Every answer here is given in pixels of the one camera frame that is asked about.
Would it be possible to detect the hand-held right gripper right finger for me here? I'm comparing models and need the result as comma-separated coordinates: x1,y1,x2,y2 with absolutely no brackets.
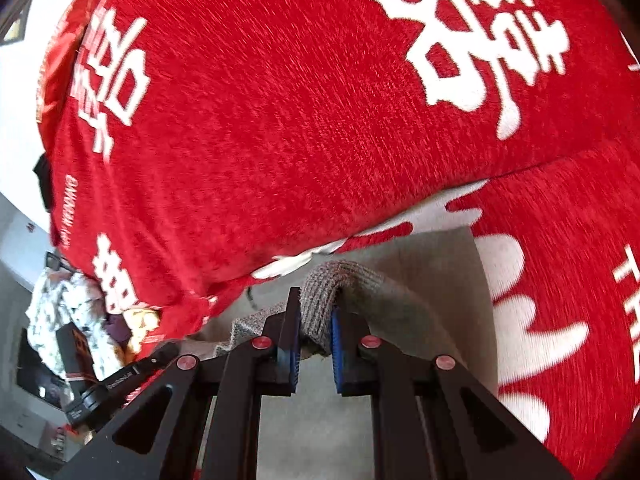
330,305,576,480

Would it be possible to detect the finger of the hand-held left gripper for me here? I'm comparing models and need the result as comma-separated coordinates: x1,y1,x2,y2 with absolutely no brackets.
132,342,181,379

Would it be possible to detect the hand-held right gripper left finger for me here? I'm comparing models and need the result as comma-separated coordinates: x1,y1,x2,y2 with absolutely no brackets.
52,287,303,480

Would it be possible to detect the grey knit sweater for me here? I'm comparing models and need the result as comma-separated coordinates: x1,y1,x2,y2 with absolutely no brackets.
185,230,501,480

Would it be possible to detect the orange patterned cloth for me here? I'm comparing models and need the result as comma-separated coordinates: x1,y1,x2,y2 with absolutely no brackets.
122,309,163,358

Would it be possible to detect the dark purple cloth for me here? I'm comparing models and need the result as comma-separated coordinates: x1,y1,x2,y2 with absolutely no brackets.
106,312,132,353

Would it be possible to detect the black box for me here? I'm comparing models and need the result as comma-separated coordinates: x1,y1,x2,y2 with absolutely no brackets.
54,324,97,382

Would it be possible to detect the grey white patterned cloth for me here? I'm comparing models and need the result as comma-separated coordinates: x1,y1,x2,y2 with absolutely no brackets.
26,267,123,378

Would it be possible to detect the red wedding blanket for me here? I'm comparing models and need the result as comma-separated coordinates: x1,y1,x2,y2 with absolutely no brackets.
47,0,640,323

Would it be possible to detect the red satin pillow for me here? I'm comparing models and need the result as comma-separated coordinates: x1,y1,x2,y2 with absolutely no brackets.
36,0,113,148

